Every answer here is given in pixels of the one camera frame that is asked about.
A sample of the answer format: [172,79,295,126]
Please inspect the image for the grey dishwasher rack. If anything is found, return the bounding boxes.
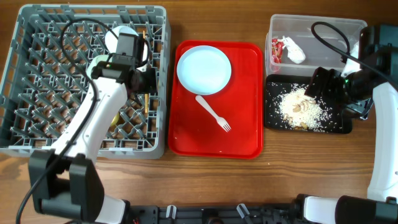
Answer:
[1,4,171,159]

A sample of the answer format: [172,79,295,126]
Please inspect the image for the red plastic tray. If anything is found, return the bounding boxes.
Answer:
[168,40,264,159]

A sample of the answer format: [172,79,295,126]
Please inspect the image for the wooden chopstick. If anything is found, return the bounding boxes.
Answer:
[142,31,149,113]

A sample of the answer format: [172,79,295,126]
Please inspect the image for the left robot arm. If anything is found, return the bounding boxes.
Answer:
[25,32,157,223]

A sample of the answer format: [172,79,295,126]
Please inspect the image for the red snack wrapper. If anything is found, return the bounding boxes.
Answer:
[271,39,284,63]

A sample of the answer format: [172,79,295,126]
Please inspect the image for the light blue small bowl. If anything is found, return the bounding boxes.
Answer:
[105,26,139,53]

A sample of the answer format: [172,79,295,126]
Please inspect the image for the white napkin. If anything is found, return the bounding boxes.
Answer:
[278,36,306,64]

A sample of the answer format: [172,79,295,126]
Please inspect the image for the rice and peanut shells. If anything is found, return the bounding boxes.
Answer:
[267,82,340,132]

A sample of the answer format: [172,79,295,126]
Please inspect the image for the black tray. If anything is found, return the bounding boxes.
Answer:
[264,73,353,135]

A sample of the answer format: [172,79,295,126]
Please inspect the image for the yellow cup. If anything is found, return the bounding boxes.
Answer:
[110,113,120,127]

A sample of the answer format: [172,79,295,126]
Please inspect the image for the light blue plate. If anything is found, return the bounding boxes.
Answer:
[177,45,232,95]

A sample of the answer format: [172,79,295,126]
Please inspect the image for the clear plastic bin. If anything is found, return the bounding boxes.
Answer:
[265,14,368,77]

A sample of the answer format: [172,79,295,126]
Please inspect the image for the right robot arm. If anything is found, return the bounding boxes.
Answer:
[290,22,397,223]

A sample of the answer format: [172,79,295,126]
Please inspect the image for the green bowl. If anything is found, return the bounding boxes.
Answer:
[86,55,108,78]

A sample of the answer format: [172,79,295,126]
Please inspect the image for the white plastic fork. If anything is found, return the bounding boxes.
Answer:
[195,95,231,132]

